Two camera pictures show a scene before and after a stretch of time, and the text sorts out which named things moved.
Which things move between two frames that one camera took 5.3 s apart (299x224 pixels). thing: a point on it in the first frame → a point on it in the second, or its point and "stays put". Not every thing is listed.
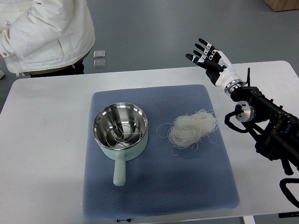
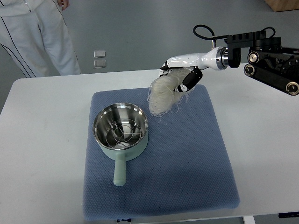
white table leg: (248, 220) stays put
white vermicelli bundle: (189, 129) → (162, 99)
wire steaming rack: (123, 132) stays put
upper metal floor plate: (99, 53) stays put
